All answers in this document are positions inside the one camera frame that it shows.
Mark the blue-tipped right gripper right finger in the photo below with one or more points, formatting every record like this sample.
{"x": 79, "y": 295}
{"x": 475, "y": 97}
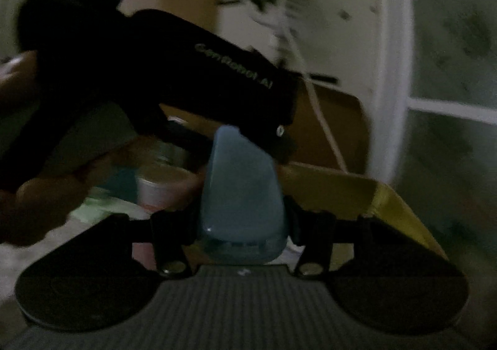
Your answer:
{"x": 327, "y": 241}

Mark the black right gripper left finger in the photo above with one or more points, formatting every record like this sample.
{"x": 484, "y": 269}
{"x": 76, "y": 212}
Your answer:
{"x": 169, "y": 233}

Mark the blue plastic case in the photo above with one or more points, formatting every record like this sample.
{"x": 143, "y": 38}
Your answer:
{"x": 242, "y": 210}

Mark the green cloth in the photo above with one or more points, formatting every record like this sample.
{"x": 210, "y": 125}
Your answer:
{"x": 99, "y": 204}

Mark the person left hand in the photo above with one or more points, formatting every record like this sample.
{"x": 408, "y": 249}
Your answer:
{"x": 63, "y": 127}

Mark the pink macaron tin box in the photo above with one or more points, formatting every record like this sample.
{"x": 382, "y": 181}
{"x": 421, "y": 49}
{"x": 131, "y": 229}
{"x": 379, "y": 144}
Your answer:
{"x": 391, "y": 246}

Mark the cotton swab container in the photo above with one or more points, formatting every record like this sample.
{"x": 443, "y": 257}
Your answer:
{"x": 161, "y": 178}

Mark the brown tray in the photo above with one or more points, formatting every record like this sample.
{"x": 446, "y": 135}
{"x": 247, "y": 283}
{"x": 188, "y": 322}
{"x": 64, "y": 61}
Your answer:
{"x": 347, "y": 122}

